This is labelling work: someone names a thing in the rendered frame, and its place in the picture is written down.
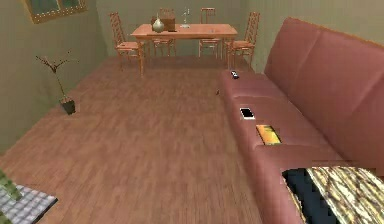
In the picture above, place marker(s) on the yellow patterned pillow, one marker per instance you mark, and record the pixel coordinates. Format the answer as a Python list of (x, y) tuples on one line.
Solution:
[(343, 196)]

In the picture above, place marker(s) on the wooden dining chair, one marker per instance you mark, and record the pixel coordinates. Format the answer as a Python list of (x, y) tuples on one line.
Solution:
[(124, 43), (208, 41), (246, 42), (164, 42)]

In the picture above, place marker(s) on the pink sofa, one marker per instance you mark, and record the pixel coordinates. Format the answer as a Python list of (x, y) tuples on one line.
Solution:
[(300, 93)]

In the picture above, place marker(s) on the bare twig house plant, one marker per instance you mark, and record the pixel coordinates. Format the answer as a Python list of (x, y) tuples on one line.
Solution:
[(67, 104)]

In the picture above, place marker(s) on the pale green vase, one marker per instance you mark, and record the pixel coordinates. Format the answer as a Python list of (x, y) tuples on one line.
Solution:
[(158, 25)]

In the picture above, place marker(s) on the clear glass candle holder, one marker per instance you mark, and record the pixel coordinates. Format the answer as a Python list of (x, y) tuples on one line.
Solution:
[(185, 22)]

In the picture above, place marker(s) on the green leafy plant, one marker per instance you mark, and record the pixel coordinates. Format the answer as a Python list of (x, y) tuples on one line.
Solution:
[(8, 188)]

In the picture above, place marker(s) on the wooden dining table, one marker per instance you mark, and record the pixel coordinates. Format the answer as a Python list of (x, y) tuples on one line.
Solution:
[(186, 31)]

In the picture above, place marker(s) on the black remote control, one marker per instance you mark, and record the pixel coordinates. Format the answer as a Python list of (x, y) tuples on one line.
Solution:
[(234, 74)]

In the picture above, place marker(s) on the orange yellow book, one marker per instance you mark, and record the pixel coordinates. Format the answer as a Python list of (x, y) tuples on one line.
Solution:
[(268, 134)]

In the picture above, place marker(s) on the gold framed wall picture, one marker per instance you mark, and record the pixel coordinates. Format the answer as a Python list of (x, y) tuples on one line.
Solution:
[(53, 8)]

